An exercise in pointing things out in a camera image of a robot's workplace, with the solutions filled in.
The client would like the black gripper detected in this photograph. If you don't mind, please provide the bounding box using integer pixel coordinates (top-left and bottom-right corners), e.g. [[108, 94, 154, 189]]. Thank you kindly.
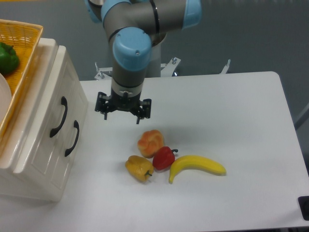
[[95, 92, 152, 124]]

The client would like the black top drawer handle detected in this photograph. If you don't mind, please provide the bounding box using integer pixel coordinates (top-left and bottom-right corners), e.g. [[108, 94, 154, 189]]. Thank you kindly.
[[49, 96, 69, 138]]

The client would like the black drawer handle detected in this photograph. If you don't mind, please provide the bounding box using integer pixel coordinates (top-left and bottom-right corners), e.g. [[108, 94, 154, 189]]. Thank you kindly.
[[64, 120, 80, 157], [49, 96, 69, 138]]

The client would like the yellow bell pepper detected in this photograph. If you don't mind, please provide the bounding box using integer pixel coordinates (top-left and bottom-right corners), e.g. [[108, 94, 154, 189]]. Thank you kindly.
[[125, 155, 154, 182]]

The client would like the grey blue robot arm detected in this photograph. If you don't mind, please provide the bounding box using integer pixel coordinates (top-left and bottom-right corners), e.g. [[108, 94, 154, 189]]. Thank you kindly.
[[85, 0, 202, 120]]

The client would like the white drawer cabinet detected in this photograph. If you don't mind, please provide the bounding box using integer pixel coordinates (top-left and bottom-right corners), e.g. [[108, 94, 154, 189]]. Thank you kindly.
[[0, 38, 88, 202]]

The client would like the orange bread roll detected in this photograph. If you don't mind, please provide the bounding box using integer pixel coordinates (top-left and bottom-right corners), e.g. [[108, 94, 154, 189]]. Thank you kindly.
[[137, 130, 164, 159]]

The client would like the red bell pepper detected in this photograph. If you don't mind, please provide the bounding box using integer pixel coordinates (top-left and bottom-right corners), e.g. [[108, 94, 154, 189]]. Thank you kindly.
[[153, 146, 178, 171]]

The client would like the yellow banana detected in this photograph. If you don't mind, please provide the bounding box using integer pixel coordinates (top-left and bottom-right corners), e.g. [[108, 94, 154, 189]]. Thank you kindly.
[[169, 155, 226, 184]]

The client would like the white plate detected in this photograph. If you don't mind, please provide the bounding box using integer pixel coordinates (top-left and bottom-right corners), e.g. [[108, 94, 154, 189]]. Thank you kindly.
[[0, 74, 12, 122]]

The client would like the yellow woven basket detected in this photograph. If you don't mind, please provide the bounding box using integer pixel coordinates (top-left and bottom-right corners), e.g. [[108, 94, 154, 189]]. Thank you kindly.
[[0, 19, 43, 138]]

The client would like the green bell pepper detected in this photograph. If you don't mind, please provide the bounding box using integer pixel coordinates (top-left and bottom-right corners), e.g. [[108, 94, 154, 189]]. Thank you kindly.
[[0, 42, 20, 75]]

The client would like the black device at table edge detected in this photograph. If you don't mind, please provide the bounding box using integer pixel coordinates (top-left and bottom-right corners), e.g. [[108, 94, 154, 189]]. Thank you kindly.
[[298, 196, 309, 221]]

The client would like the black bottom drawer handle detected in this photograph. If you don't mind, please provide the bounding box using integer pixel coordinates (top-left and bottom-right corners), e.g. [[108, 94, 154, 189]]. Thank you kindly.
[[64, 120, 80, 157]]

